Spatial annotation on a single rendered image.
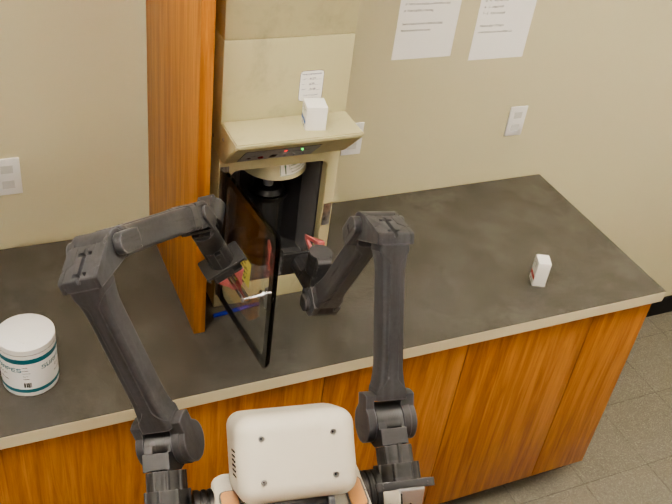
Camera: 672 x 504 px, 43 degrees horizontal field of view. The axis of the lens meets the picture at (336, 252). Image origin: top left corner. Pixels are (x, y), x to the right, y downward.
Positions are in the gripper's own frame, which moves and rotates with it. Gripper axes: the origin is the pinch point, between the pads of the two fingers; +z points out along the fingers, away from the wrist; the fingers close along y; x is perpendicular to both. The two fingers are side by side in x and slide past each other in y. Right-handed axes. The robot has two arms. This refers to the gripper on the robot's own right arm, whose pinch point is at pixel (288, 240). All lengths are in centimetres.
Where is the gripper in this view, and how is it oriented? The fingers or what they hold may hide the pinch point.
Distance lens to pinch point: 218.6
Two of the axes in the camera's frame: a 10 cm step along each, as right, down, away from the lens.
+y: -9.1, 1.4, -3.8
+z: -3.8, -6.1, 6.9
